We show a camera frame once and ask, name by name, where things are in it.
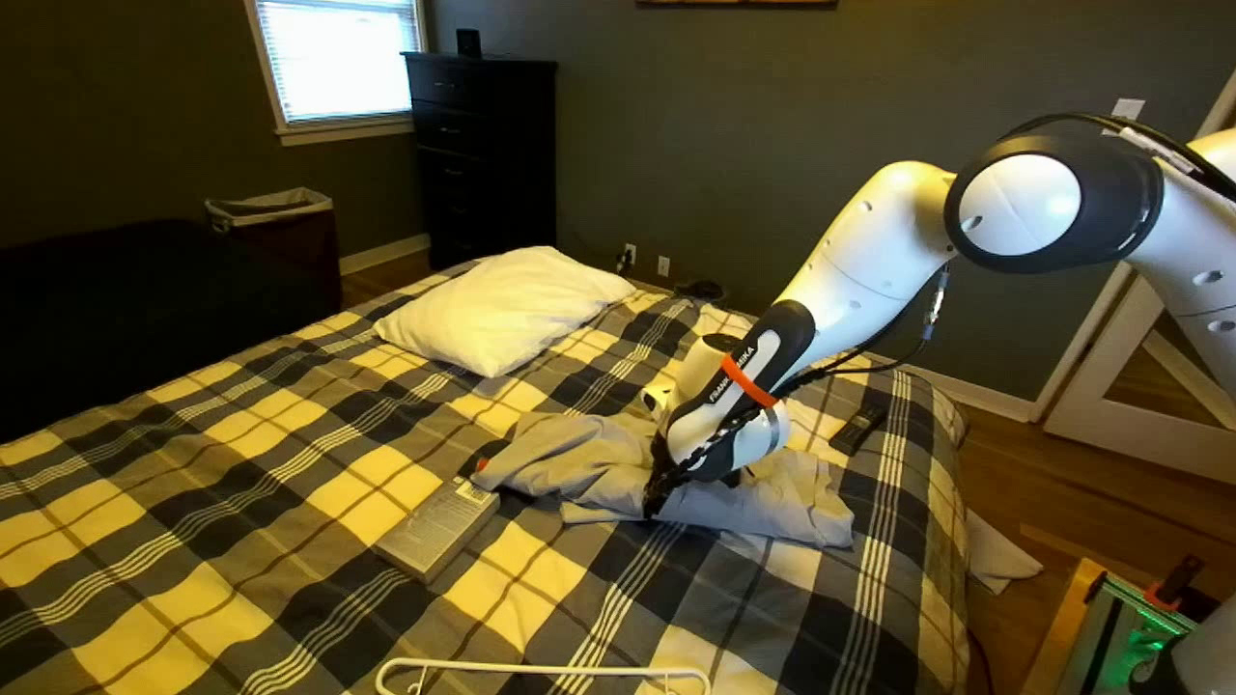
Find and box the grey pillow case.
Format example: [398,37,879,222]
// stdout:
[470,414,855,547]

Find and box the dark bin with liner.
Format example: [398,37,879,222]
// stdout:
[205,184,340,301]

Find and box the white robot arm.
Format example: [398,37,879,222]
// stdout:
[652,112,1236,487]

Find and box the small grey book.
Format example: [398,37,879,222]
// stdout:
[378,477,498,580]

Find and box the green framed wooden stand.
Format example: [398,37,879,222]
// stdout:
[1020,557,1217,695]

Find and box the white framed door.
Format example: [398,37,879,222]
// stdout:
[947,81,1236,484]

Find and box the white wall outlet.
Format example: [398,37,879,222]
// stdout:
[1114,97,1149,119]

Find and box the white pillow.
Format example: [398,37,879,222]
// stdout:
[374,245,633,378]

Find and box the black tall dresser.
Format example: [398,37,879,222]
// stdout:
[405,52,558,267]

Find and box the plaid checkered bed comforter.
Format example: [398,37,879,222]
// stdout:
[0,290,969,695]

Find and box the window with white frame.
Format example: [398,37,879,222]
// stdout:
[244,0,429,148]

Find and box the white wire clothes hanger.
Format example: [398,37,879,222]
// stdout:
[373,657,716,695]

